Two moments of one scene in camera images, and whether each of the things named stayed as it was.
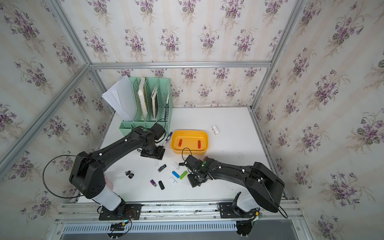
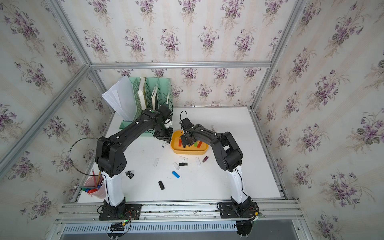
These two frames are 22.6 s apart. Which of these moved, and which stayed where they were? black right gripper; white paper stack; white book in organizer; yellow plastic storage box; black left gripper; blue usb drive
Moved: black right gripper; black left gripper
Stayed: blue usb drive; yellow plastic storage box; white paper stack; white book in organizer
